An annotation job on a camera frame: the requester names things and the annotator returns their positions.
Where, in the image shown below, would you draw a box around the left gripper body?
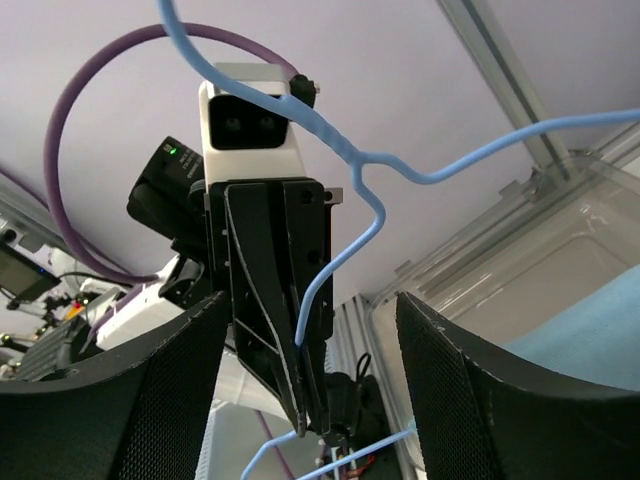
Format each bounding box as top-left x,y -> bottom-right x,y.
205,178 -> 331,350

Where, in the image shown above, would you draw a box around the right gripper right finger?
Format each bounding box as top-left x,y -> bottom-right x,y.
396,293 -> 639,479

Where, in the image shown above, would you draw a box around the light blue wire hanger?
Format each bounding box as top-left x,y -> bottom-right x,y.
158,0 -> 640,480

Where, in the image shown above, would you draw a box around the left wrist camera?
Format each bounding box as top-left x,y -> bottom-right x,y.
199,63 -> 316,186

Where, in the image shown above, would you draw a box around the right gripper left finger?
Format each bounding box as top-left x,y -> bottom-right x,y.
1,292 -> 230,480

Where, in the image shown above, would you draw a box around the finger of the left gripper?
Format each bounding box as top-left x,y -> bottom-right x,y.
283,180 -> 331,436
224,183 -> 307,436

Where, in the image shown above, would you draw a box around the clear plastic bin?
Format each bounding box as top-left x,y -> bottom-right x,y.
364,147 -> 640,480

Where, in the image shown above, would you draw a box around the light blue trousers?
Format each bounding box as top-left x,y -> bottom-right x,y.
502,266 -> 639,392

